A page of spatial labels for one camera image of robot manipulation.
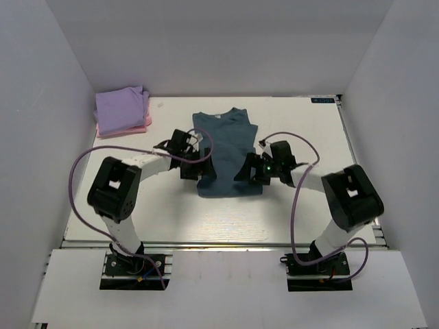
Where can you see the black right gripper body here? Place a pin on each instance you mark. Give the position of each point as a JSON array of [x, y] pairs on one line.
[[266, 169]]

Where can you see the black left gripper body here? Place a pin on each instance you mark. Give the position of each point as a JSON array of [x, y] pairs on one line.
[[189, 170]]

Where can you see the teal blue t shirt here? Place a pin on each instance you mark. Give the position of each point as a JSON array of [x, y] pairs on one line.
[[233, 138]]

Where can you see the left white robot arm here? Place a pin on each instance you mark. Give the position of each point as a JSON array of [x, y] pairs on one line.
[[113, 193]]

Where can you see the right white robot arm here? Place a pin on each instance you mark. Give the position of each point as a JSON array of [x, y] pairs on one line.
[[352, 199]]

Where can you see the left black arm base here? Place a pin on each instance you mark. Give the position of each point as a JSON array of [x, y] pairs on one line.
[[125, 273]]

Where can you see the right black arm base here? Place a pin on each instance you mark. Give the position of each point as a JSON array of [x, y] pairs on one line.
[[329, 275]]

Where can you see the pink folded t shirt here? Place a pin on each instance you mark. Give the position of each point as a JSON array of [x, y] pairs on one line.
[[137, 128]]

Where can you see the lavender folded t shirt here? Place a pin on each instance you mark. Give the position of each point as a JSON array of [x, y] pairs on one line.
[[120, 109]]

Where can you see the dark blue corner label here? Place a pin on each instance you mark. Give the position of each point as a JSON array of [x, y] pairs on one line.
[[322, 100]]

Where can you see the aluminium front rail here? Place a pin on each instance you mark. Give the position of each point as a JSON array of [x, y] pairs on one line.
[[105, 244]]

